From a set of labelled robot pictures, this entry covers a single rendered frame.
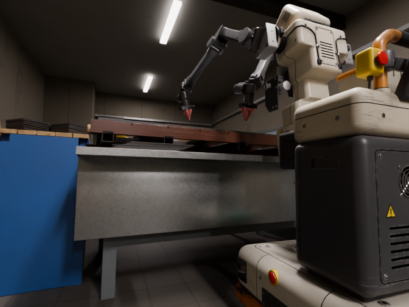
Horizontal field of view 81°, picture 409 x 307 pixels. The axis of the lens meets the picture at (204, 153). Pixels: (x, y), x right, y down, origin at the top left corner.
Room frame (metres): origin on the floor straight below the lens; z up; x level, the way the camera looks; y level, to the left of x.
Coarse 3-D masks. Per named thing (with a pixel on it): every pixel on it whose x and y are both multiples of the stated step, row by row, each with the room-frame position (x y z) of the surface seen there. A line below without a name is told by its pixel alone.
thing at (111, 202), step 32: (96, 160) 1.05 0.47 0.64; (128, 160) 1.11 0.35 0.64; (160, 160) 1.17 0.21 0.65; (96, 192) 1.06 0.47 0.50; (128, 192) 1.11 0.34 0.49; (160, 192) 1.17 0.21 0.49; (192, 192) 1.24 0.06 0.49; (224, 192) 1.32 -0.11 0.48; (256, 192) 1.41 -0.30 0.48; (288, 192) 1.51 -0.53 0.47; (96, 224) 1.06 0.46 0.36; (128, 224) 1.11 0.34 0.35; (160, 224) 1.18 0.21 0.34; (192, 224) 1.24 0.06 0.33; (224, 224) 1.32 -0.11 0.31
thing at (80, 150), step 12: (84, 156) 1.07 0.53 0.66; (96, 156) 1.09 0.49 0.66; (108, 156) 1.11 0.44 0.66; (120, 156) 1.13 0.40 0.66; (132, 156) 0.96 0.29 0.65; (144, 156) 0.98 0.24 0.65; (156, 156) 1.00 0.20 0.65; (168, 156) 1.02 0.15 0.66; (180, 156) 1.05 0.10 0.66; (192, 156) 1.07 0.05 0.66; (204, 156) 1.09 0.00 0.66; (216, 156) 1.12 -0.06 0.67; (228, 156) 1.15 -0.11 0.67; (240, 156) 1.17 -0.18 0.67; (252, 156) 1.20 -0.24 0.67; (264, 156) 1.23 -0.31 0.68
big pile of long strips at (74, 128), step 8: (8, 120) 1.23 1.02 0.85; (16, 120) 1.21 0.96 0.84; (24, 120) 1.20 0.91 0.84; (32, 120) 1.23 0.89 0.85; (8, 128) 1.25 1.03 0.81; (16, 128) 1.22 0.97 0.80; (24, 128) 1.21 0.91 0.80; (32, 128) 1.25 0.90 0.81; (40, 128) 1.29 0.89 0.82; (48, 128) 1.32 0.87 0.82; (56, 128) 1.32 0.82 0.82; (64, 128) 1.30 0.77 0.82; (72, 128) 1.31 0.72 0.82; (80, 128) 1.36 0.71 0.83
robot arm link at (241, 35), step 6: (222, 30) 1.37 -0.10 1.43; (228, 30) 1.32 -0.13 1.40; (234, 30) 1.26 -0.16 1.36; (240, 30) 1.14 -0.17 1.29; (246, 30) 1.09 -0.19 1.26; (216, 36) 1.41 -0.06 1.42; (222, 36) 1.37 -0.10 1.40; (228, 36) 1.30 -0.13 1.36; (234, 36) 1.24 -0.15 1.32; (240, 36) 1.12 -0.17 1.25; (246, 36) 1.08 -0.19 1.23; (216, 42) 1.42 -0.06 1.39; (222, 42) 1.43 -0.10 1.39; (240, 42) 1.11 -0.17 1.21; (222, 48) 1.45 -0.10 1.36
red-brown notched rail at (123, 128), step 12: (96, 120) 1.09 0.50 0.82; (96, 132) 1.09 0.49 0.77; (108, 132) 1.11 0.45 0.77; (120, 132) 1.13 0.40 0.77; (132, 132) 1.15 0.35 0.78; (144, 132) 1.18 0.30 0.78; (156, 132) 1.20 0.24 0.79; (168, 132) 1.23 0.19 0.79; (180, 132) 1.25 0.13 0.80; (192, 132) 1.28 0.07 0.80; (204, 132) 1.31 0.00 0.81; (216, 132) 1.34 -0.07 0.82; (228, 132) 1.38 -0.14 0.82; (252, 144) 1.48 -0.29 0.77; (264, 144) 1.48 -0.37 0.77; (276, 144) 1.52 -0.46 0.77
